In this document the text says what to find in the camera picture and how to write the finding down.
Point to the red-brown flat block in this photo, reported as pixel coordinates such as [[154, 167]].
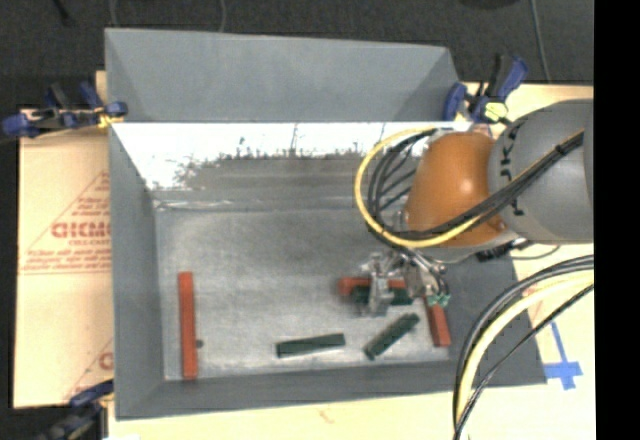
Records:
[[439, 325], [187, 328], [350, 284]]

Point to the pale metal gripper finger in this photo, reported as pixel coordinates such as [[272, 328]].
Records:
[[374, 269], [380, 299]]

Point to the dark green flat block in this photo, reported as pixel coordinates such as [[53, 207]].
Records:
[[360, 297], [392, 335], [310, 345]]

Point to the black cylinder on white bracket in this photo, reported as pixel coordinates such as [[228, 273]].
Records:
[[492, 255]]

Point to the grey metal bin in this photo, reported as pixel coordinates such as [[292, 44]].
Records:
[[280, 248]]

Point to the brown cardboard board red print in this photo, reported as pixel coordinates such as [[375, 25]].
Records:
[[60, 278]]

